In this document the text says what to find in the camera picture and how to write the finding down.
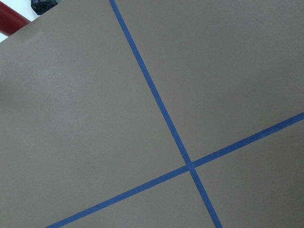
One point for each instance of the brown paper table cover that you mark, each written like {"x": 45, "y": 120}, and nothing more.
{"x": 79, "y": 124}

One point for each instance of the folded blue umbrella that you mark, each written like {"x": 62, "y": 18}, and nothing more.
{"x": 42, "y": 6}

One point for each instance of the red cylinder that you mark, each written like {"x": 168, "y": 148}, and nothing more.
{"x": 10, "y": 20}

